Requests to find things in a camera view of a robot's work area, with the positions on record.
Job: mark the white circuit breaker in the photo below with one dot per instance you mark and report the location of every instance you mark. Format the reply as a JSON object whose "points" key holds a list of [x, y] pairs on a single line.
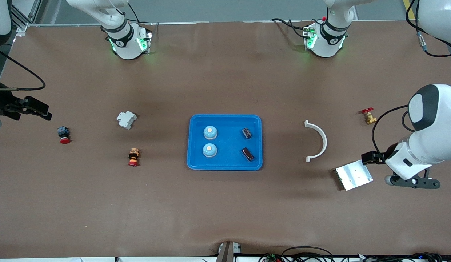
{"points": [[126, 120]]}

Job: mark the black red mushroom push button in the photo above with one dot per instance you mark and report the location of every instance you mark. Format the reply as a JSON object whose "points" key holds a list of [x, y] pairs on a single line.
{"points": [[63, 131]]}

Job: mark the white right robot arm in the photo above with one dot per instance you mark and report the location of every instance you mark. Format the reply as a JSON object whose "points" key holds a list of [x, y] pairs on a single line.
{"points": [[127, 47]]}

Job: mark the red orange stacked push button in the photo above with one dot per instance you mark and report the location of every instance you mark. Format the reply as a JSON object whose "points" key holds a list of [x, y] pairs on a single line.
{"points": [[134, 156]]}

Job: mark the blue plastic tray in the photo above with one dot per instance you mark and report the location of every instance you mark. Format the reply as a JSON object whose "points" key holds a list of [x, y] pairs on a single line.
{"points": [[229, 160]]}

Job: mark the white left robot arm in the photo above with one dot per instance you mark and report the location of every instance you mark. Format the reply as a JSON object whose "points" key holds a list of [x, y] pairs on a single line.
{"points": [[443, 120]]}

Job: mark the aluminium plate with holes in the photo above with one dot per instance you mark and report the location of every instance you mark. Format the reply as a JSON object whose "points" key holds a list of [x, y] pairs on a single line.
{"points": [[354, 175]]}

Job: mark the white semicircular bracket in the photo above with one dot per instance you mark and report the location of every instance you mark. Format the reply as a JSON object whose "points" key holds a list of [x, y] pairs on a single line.
{"points": [[324, 142]]}

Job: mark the brown table mat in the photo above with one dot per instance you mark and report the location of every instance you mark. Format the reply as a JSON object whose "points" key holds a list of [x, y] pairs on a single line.
{"points": [[225, 211]]}

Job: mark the blue bell with cream button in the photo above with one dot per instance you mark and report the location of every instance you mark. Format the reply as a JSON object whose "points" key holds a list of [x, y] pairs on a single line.
{"points": [[210, 151], [210, 134]]}

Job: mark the dark capacitor with white print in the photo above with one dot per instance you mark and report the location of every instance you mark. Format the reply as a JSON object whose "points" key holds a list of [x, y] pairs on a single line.
{"points": [[247, 133]]}

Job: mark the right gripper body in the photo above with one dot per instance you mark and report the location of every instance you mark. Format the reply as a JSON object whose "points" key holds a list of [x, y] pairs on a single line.
{"points": [[3, 103]]}

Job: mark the grey metal table clamp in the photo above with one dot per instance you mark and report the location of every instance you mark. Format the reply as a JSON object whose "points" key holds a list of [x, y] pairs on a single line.
{"points": [[227, 253]]}

